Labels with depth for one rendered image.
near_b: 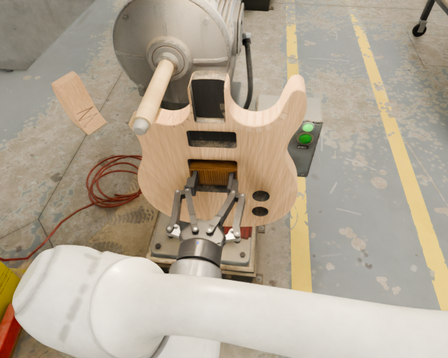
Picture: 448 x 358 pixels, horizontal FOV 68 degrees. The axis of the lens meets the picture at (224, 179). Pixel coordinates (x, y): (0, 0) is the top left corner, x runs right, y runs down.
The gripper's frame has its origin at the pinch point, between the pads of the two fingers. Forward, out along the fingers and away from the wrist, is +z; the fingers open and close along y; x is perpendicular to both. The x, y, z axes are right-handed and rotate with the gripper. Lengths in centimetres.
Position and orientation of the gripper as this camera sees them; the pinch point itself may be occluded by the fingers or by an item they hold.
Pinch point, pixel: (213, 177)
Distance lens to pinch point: 68.6
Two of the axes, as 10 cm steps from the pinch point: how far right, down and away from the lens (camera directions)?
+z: 1.1, -7.5, 6.6
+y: 9.9, 0.6, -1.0
